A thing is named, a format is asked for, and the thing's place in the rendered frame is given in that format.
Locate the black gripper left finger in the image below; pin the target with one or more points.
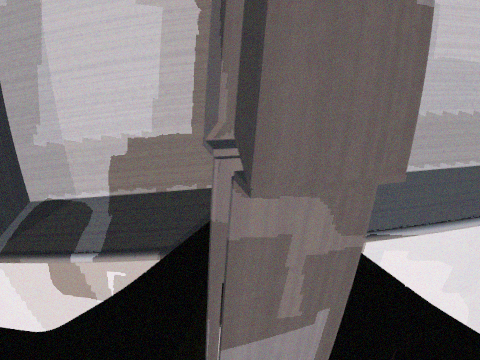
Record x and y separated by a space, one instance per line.
162 315

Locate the grey rectangular tray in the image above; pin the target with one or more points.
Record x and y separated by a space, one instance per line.
102 106

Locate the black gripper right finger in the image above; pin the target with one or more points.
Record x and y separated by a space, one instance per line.
383 320

